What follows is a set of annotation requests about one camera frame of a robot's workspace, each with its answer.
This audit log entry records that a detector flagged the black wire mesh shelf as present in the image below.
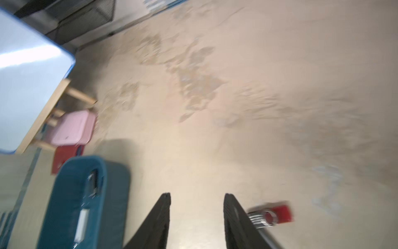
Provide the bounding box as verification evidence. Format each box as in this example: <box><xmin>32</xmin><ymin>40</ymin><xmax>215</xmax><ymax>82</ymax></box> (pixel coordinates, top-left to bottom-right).
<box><xmin>46</xmin><ymin>0</ymin><xmax>116</xmax><ymax>45</ymax></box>

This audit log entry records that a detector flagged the black silver swivel usb drive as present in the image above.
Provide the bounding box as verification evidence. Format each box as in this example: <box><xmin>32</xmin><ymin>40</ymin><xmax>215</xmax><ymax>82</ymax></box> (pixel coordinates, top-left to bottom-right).
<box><xmin>88</xmin><ymin>170</ymin><xmax>98</xmax><ymax>198</ymax></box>

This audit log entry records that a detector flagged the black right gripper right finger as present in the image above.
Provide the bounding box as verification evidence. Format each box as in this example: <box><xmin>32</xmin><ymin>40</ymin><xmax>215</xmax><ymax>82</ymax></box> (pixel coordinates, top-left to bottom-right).
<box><xmin>223</xmin><ymin>194</ymin><xmax>272</xmax><ymax>249</ymax></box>

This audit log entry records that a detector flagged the teal plastic storage tray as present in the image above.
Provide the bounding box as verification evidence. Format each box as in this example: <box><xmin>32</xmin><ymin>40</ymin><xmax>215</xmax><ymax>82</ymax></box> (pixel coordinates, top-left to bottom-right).
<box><xmin>36</xmin><ymin>156</ymin><xmax>131</xmax><ymax>249</ymax></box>

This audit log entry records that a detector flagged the red leather case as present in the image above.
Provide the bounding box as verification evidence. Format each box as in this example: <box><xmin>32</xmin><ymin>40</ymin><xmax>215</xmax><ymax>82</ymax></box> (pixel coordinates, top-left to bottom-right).
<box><xmin>51</xmin><ymin>145</ymin><xmax>85</xmax><ymax>175</ymax></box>

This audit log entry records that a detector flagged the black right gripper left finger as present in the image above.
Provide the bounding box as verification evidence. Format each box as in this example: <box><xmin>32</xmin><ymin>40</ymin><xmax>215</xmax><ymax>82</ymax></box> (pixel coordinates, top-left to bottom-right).
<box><xmin>124</xmin><ymin>193</ymin><xmax>171</xmax><ymax>249</ymax></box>

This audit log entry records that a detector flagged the wooden easel stand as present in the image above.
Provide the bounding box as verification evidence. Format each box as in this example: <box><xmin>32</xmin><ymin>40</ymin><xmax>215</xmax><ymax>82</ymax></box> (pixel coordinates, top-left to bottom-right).
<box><xmin>15</xmin><ymin>78</ymin><xmax>98</xmax><ymax>154</ymax></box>

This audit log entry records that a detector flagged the pink plastic box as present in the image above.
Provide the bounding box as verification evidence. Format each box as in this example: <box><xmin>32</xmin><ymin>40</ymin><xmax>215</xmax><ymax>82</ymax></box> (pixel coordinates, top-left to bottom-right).
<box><xmin>46</xmin><ymin>110</ymin><xmax>96</xmax><ymax>147</ymax></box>

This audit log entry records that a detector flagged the white lavender usb drive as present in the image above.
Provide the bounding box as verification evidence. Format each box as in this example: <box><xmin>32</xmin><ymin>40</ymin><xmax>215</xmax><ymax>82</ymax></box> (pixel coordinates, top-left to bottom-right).
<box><xmin>74</xmin><ymin>209</ymin><xmax>90</xmax><ymax>248</ymax></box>

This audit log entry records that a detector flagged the white board with blue edge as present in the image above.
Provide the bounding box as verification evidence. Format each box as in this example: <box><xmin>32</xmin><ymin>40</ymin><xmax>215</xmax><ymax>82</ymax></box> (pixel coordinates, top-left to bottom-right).
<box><xmin>1</xmin><ymin>9</ymin><xmax>75</xmax><ymax>154</ymax></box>

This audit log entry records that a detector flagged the red silver swivel usb drive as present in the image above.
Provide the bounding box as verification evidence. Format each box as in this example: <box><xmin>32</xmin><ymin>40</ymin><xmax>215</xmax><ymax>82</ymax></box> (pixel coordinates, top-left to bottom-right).
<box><xmin>247</xmin><ymin>201</ymin><xmax>294</xmax><ymax>229</ymax></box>

